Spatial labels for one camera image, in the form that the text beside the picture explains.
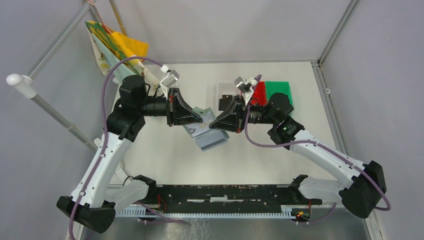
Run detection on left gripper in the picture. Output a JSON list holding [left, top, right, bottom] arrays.
[[138, 87, 203, 127]]

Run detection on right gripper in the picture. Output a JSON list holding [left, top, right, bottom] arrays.
[[209, 94, 278, 133]]

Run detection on dark grey credit card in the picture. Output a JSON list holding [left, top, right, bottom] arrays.
[[219, 95, 234, 108]]

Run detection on white printed card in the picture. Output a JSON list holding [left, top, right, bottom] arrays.
[[184, 111, 216, 138]]

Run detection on black credit card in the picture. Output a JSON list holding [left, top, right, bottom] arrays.
[[218, 97, 233, 111]]

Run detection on green leather card holder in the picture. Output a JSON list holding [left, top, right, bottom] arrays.
[[183, 107, 230, 152]]

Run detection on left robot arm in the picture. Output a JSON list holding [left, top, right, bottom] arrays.
[[56, 75, 203, 234]]

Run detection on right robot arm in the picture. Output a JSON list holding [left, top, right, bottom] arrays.
[[209, 92, 392, 219]]

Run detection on clear plastic bin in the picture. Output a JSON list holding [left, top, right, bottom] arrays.
[[216, 81, 241, 114]]

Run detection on red plastic bin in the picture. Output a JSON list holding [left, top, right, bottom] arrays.
[[250, 81, 267, 106]]

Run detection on green plastic bin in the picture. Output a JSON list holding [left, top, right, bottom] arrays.
[[264, 81, 294, 106]]

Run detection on patterned cloth bags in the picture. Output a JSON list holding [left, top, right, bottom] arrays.
[[85, 20, 160, 87]]

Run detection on white pipe pole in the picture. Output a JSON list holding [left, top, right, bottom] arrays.
[[6, 73, 98, 151]]

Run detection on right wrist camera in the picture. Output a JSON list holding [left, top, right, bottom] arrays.
[[234, 74, 262, 106]]

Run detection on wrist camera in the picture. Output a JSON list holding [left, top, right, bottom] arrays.
[[159, 64, 180, 99], [234, 74, 262, 106]]

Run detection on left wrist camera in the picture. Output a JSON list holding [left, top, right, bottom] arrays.
[[159, 64, 180, 99]]

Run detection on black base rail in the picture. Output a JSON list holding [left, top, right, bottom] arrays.
[[142, 184, 322, 214]]

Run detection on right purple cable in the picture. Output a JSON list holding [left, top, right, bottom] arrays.
[[244, 74, 392, 224]]

